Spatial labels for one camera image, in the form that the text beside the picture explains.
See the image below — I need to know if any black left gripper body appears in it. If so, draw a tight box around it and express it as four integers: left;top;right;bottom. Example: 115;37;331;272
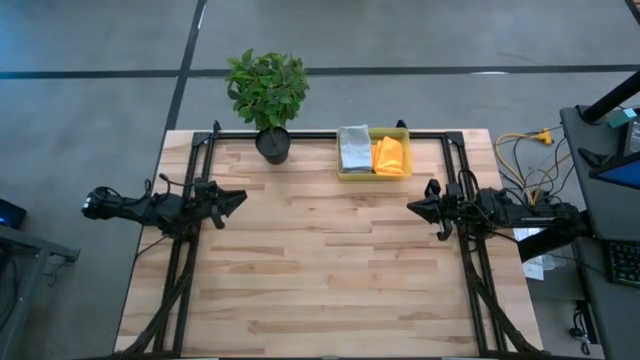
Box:
192;179;229;219

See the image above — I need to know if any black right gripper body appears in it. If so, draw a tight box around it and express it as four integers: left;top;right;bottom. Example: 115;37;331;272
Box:
424;178;469;227

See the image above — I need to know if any orange microfiber towel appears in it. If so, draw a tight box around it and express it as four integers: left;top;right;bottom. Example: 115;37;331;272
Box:
371;135;406;177

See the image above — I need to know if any grey waffle microfiber towel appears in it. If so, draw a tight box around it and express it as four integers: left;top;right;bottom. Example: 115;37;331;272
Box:
337;124;374;174

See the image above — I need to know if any yellow-green plastic bin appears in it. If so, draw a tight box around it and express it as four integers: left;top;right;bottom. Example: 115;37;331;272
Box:
336;127;415;182

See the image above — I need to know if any black plant pot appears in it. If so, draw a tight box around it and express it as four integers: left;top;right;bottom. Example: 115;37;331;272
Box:
254;125;293;166

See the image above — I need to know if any white plastic bag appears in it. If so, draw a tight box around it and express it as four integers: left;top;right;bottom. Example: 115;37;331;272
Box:
512;227;557;281

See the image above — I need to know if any green leafy plant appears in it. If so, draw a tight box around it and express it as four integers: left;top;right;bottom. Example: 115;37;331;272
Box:
224;48;310;132

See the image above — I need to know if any grey equipment cart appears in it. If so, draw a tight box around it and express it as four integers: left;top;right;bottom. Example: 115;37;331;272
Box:
558;104;640;360

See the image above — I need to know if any laptop with blue screen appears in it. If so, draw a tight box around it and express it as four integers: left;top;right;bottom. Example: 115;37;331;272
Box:
589;149;640;192

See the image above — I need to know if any grey table leg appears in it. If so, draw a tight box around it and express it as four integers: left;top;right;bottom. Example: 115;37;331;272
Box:
0;224;81;265

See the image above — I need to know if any black keyboard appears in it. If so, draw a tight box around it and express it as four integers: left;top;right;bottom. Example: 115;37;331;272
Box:
606;239;640;289

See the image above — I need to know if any small teal box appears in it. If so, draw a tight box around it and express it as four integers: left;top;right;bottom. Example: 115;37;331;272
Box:
606;107;638;130

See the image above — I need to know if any black pole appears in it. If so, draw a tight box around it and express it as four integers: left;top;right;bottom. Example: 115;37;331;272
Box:
579;69;640;125

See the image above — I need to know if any dark electronic device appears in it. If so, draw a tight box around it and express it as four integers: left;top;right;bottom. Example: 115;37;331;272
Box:
0;198;28;230

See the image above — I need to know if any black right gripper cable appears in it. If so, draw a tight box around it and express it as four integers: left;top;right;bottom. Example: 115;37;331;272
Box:
457;168;482;201

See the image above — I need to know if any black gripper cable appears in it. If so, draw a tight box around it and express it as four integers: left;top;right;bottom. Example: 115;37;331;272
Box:
143;172;199;199
457;168;482;201

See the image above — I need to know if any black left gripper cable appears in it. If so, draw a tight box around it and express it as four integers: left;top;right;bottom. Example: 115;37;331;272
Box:
143;172;199;199

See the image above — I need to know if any yellow floor cable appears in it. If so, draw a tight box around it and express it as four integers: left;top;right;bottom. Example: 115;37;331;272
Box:
493;128;574;206

